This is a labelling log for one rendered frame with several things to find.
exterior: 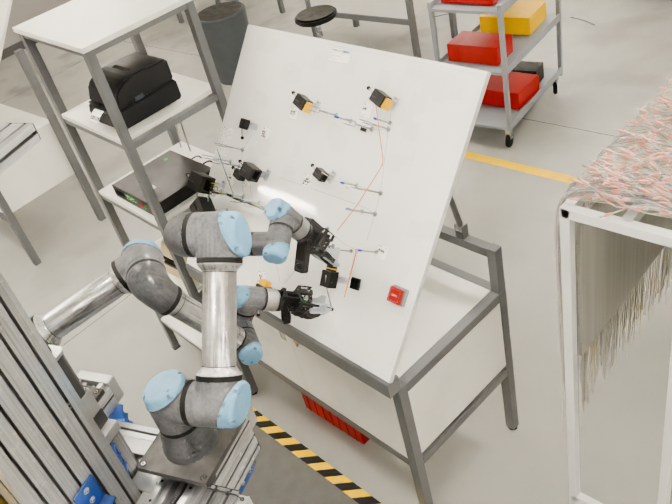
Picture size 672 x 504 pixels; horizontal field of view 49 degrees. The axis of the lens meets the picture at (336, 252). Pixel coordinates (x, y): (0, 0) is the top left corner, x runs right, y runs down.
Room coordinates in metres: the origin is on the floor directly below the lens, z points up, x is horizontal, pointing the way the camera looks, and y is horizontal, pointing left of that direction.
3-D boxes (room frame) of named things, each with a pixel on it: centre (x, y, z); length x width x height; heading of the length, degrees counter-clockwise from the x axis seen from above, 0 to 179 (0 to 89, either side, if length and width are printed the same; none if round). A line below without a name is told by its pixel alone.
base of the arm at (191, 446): (1.37, 0.51, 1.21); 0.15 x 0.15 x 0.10
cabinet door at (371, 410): (1.93, 0.10, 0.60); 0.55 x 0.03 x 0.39; 35
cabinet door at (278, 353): (2.38, 0.41, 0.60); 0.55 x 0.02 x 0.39; 35
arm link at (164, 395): (1.36, 0.50, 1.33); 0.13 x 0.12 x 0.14; 67
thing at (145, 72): (2.90, 0.63, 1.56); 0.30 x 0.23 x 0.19; 127
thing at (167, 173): (2.93, 0.66, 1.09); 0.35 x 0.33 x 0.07; 35
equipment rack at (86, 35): (3.02, 0.64, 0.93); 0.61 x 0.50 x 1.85; 35
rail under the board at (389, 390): (2.14, 0.27, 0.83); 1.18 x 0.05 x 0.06; 35
